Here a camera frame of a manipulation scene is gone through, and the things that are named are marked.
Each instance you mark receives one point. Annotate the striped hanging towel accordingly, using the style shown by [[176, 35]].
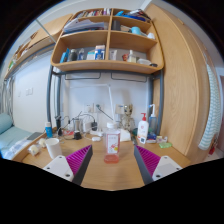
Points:
[[214, 117]]

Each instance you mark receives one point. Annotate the white tape roll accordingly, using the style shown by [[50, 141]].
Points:
[[34, 150]]

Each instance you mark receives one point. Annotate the grey metal frame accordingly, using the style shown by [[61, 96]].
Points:
[[149, 79]]

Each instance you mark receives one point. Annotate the wooden wardrobe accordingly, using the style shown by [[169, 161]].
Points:
[[186, 84]]

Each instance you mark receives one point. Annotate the Groot figurine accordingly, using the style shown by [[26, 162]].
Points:
[[127, 121]]

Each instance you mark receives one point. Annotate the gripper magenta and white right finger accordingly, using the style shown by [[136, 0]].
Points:
[[153, 167]]

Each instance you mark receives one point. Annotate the blue small bottle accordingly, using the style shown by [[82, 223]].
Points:
[[48, 129]]

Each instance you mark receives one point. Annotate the clear bottle with pink liquid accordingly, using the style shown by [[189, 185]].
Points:
[[111, 143]]

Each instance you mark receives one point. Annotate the white power strip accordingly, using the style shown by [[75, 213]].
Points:
[[97, 133]]

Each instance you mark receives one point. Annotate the white pump bottle red cap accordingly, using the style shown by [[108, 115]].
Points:
[[143, 128]]

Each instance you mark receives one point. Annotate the wooden wall shelf unit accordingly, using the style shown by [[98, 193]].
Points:
[[111, 39]]

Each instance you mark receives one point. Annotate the bed with light bedding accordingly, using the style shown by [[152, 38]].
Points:
[[13, 139]]

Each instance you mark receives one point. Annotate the green soap box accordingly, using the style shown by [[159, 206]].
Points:
[[165, 145]]

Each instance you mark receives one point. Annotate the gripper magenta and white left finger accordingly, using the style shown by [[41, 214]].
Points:
[[72, 167]]

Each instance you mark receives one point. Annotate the white paper cup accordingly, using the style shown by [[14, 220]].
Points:
[[53, 147]]

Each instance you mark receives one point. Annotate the clear blue pump bottle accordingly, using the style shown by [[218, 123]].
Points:
[[152, 119]]

